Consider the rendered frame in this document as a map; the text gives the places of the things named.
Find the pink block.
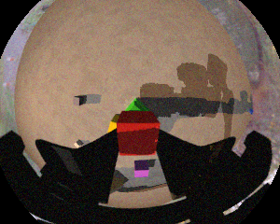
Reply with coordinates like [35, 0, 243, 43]
[135, 160, 150, 176]

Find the red block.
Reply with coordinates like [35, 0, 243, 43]
[117, 111, 160, 156]

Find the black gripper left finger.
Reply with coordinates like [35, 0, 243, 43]
[35, 127, 120, 204]

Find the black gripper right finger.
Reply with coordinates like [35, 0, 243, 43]
[156, 130, 236, 200]

